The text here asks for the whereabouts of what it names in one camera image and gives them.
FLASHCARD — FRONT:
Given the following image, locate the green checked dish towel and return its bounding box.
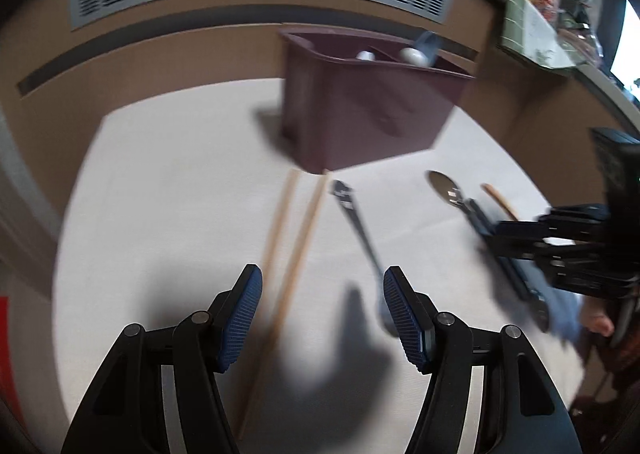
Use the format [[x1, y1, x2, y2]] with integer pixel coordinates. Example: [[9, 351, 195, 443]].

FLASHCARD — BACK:
[[500, 0, 576, 71]]

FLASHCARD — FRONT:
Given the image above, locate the person's right hand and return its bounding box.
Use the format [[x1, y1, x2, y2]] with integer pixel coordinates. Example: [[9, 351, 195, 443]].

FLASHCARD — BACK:
[[579, 297, 615, 337]]

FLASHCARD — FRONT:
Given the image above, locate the white plastic spoon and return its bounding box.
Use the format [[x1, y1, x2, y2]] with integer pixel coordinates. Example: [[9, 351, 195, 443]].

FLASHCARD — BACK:
[[356, 50, 375, 61]]

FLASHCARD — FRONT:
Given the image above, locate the maroon plastic utensil caddy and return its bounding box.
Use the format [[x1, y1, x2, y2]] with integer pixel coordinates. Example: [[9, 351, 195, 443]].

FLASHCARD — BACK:
[[280, 28, 473, 174]]

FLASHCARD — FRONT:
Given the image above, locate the orange drink bottle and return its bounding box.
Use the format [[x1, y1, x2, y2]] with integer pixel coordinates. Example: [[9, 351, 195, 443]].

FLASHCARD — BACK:
[[534, 0, 561, 22]]

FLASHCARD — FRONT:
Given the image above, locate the dark steel smiley spoon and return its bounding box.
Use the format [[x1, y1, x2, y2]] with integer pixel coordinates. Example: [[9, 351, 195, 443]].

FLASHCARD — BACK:
[[331, 179, 398, 337]]

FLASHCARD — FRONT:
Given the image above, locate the brown spoon with black handle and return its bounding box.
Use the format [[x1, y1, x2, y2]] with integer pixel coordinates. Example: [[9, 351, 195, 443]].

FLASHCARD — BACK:
[[425, 170, 551, 333]]

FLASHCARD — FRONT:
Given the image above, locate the red floor mat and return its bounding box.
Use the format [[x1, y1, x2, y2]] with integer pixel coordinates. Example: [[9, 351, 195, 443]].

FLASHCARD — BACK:
[[0, 296, 25, 426]]

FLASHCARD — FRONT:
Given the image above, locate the wooden spoon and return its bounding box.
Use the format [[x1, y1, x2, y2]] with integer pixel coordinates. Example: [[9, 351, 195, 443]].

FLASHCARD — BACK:
[[480, 183, 518, 221]]

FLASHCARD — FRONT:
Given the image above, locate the blue plastic spoon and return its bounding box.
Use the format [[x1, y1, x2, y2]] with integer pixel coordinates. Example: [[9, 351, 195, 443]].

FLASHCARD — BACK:
[[413, 31, 442, 66]]

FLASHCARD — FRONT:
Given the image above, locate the steel spoon with white ball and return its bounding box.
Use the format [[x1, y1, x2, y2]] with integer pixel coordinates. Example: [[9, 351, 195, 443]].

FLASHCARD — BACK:
[[399, 47, 430, 68]]

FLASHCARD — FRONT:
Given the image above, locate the wooden chopstick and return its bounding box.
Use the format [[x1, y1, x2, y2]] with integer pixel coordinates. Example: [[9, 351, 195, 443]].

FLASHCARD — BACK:
[[262, 168, 300, 285], [233, 169, 330, 441]]

